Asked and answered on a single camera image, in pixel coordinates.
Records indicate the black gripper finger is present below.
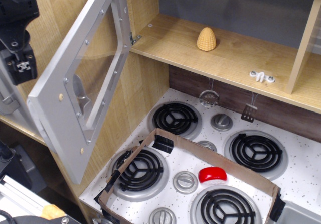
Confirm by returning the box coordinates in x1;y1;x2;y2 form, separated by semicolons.
1;44;38;85

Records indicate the front left stove burner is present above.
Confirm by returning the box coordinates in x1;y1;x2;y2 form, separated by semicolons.
113;147;170;202

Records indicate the red toy cheese wheel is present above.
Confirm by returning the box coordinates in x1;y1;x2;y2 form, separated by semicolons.
198;167;228;184

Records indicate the grey fridge door handle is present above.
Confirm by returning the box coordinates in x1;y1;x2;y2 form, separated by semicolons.
1;78;28;125

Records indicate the yellow toy corn cob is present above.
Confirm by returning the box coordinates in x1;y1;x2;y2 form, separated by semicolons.
197;27;217;52

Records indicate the hanging toy spatula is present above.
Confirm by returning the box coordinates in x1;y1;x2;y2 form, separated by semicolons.
241;93;259;123

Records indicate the grey wall phone holder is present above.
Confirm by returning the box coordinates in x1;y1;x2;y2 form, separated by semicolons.
72;74;92;117

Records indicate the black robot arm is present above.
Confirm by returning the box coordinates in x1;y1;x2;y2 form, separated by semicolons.
1;0;40;85

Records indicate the back right stove burner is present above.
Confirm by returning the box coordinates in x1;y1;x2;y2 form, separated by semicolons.
224;130;288;181

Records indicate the black braided cable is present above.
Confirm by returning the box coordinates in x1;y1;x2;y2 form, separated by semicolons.
0;210;15;224

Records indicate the grey middle stove knob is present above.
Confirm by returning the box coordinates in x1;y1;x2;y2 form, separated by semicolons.
173;171;198;194

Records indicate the small grey centre knob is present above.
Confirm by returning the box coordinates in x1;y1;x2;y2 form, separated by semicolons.
197;140;217;152

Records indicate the black box at left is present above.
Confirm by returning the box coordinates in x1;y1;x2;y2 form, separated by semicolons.
1;142;47;193

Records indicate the grey back stove knob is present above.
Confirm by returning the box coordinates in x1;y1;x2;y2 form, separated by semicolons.
211;114;233;131

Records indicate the white door latch clip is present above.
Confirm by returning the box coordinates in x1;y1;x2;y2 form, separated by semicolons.
249;70;275;83

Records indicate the grey toy microwave door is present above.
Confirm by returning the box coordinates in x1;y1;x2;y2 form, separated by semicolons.
27;0;132;184

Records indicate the brown cardboard fence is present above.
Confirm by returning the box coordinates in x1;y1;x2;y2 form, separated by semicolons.
95;129;285;223

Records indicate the back left stove burner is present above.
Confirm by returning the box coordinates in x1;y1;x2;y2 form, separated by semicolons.
147;101;202;140

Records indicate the orange object at bottom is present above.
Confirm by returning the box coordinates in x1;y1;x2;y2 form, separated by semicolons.
40;204;66;220

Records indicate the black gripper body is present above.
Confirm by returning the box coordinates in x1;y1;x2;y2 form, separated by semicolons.
1;0;40;54

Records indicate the hanging toy strainer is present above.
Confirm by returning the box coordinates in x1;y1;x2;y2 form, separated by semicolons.
199;78;220;107

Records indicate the front right stove burner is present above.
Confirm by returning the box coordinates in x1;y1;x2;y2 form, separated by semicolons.
190;185;262;224

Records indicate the stove burner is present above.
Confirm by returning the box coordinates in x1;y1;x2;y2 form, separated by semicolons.
113;147;170;202
224;130;288;181
190;185;262;224
147;101;202;140

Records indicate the grey stove knob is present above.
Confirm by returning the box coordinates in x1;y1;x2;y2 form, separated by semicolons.
211;114;233;131
173;171;198;194
149;207;177;224

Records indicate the grey front stove knob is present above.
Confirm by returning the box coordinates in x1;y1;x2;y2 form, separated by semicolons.
149;207;177;224

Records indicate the grey toy sink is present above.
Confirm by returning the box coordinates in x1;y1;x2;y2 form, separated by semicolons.
276;201;321;224

